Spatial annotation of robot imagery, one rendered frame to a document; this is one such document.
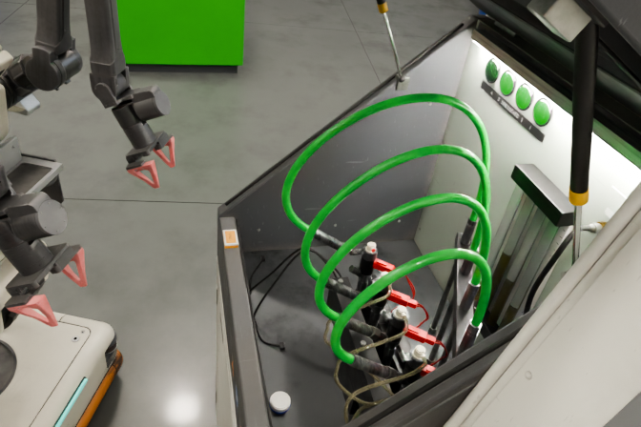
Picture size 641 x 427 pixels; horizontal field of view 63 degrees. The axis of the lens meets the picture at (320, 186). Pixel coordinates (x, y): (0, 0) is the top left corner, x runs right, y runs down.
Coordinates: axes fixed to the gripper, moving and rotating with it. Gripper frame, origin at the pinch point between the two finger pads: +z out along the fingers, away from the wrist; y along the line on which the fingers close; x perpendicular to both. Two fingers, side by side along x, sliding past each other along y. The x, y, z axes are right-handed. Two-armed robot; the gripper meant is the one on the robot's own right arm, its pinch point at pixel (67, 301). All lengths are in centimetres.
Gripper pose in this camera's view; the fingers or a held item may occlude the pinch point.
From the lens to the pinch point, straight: 105.7
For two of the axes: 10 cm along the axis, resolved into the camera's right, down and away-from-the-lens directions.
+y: 1.5, -5.5, 8.2
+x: -9.3, 2.0, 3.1
